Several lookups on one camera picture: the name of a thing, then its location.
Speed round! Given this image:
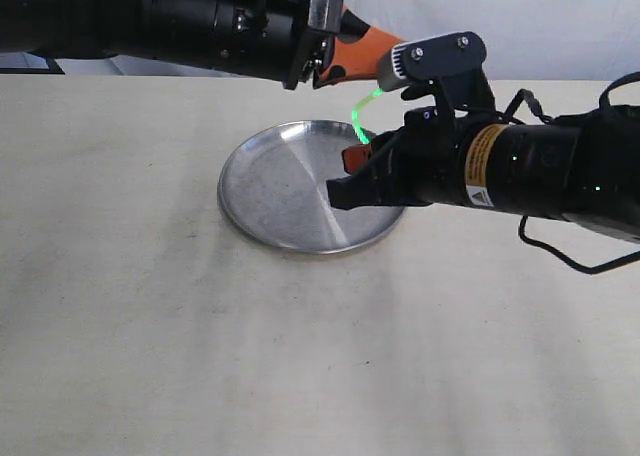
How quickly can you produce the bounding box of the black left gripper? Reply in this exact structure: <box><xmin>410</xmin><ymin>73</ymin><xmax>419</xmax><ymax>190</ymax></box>
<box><xmin>212</xmin><ymin>0</ymin><xmax>405</xmax><ymax>90</ymax></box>

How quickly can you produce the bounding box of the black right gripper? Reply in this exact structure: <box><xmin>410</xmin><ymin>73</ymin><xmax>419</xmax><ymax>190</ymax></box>
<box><xmin>326</xmin><ymin>106</ymin><xmax>473</xmax><ymax>210</ymax></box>

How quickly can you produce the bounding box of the thin green glow stick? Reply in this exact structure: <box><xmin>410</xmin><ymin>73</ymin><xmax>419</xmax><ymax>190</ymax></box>
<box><xmin>351</xmin><ymin>88</ymin><xmax>385</xmax><ymax>145</ymax></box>

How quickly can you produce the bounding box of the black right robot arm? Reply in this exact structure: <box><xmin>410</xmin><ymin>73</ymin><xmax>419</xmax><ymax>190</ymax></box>
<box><xmin>327</xmin><ymin>105</ymin><xmax>639</xmax><ymax>243</ymax></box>

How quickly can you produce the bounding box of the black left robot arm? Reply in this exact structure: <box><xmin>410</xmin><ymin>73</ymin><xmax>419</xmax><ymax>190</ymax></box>
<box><xmin>1</xmin><ymin>0</ymin><xmax>399</xmax><ymax>90</ymax></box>

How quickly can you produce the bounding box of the round stainless steel plate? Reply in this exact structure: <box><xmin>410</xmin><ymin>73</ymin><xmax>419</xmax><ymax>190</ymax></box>
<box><xmin>218</xmin><ymin>120</ymin><xmax>404</xmax><ymax>255</ymax></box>

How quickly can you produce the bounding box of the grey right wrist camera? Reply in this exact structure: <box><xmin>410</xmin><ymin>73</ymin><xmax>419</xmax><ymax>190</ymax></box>
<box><xmin>376</xmin><ymin>31</ymin><xmax>496</xmax><ymax>117</ymax></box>

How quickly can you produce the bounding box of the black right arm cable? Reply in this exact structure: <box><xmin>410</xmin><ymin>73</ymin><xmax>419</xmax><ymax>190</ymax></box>
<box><xmin>499</xmin><ymin>70</ymin><xmax>640</xmax><ymax>276</ymax></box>

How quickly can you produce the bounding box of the dark frame at left edge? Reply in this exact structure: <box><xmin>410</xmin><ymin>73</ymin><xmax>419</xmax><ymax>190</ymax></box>
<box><xmin>0</xmin><ymin>52</ymin><xmax>64</xmax><ymax>75</ymax></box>

